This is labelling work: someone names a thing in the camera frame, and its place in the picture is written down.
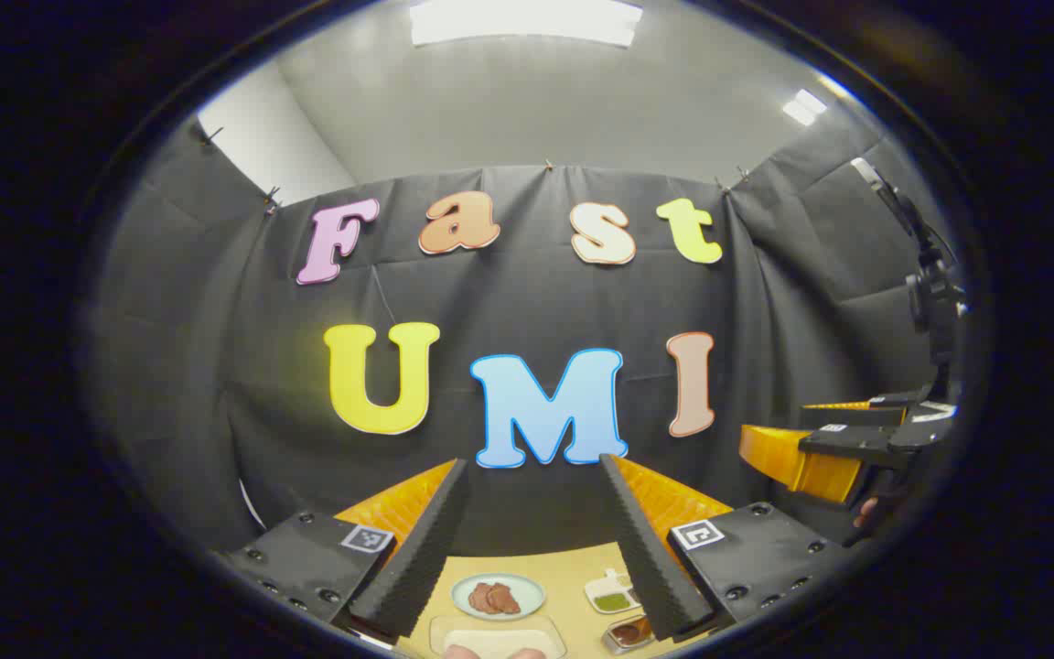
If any black backdrop cloth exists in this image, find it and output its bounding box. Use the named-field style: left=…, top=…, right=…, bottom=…
left=88, top=114, right=972, bottom=559

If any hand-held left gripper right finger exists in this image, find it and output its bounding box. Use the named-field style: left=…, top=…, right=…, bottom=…
left=598, top=453, right=857, bottom=643

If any metal chopstick holder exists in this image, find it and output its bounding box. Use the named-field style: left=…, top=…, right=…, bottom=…
left=602, top=615, right=658, bottom=654

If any large ceiling light panel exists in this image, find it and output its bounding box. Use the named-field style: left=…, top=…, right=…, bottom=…
left=410, top=0, right=643, bottom=49

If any pale green plate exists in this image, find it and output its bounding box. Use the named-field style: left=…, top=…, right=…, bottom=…
left=451, top=573, right=547, bottom=621

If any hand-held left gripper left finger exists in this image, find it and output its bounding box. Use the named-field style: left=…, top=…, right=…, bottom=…
left=216, top=458, right=471, bottom=642

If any white divided grain dish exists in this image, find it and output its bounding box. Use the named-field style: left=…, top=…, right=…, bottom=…
left=584, top=569, right=643, bottom=614

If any cream rectangular plate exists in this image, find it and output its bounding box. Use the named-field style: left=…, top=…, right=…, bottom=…
left=429, top=615, right=567, bottom=659

